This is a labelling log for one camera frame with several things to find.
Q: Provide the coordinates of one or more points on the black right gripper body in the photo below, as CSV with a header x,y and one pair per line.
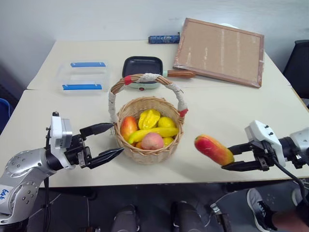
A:
x,y
263,154

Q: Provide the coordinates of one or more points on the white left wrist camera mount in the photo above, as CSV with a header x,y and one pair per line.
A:
x,y
58,130

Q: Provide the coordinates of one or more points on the cork board wooden frame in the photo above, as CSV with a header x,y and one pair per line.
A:
x,y
219,52

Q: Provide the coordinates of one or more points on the person's bare leg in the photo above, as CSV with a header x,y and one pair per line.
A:
x,y
293,221

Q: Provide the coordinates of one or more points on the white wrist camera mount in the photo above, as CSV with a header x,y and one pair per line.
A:
x,y
263,131
58,130

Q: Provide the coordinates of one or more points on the round red yellow mango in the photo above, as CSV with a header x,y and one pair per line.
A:
x,y
128,126

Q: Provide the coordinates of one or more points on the blue patterned cylinder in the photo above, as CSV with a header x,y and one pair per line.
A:
x,y
163,39

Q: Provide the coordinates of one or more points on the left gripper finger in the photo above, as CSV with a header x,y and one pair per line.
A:
x,y
96,128
106,155

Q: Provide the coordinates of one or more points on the pink peach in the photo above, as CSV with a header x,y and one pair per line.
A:
x,y
152,141

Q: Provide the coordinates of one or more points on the black chair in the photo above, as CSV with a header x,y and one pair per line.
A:
x,y
298,70

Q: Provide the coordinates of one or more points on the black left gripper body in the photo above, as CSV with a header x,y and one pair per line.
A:
x,y
78,152

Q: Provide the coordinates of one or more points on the long red yellow mango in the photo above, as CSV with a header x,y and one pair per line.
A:
x,y
212,148

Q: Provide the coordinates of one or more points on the dark rounded shape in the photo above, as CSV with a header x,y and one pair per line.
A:
x,y
126,218
187,217

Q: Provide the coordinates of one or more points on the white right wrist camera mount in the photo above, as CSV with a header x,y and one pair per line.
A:
x,y
263,131

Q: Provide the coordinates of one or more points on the large yellow lemon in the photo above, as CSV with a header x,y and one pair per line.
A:
x,y
166,122

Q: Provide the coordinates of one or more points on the grey sneaker with black laces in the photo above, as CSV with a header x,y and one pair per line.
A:
x,y
259,210

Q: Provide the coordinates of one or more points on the small yellow lemon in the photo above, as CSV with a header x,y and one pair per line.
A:
x,y
168,141

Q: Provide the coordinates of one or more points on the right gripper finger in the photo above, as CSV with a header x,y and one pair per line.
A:
x,y
241,166
241,148

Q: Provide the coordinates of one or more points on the grey black floor device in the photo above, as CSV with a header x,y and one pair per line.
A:
x,y
219,216

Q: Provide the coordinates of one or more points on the blue bin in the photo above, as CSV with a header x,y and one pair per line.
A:
x,y
5,113

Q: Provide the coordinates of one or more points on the grey white sneaker toe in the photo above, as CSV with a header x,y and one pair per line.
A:
x,y
296,195

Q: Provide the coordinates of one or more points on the clear container with blue clips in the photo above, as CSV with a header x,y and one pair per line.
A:
x,y
83,77

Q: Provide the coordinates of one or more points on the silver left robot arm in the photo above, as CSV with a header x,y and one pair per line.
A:
x,y
21,169

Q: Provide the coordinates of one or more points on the yellow starfruit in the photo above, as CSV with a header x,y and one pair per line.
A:
x,y
148,119

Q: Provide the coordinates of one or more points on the small orange fruit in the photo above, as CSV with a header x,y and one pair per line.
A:
x,y
138,145

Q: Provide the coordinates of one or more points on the yellow banana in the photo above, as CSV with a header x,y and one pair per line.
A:
x,y
154,133

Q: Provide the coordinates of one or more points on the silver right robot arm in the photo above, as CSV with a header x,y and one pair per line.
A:
x,y
299,142

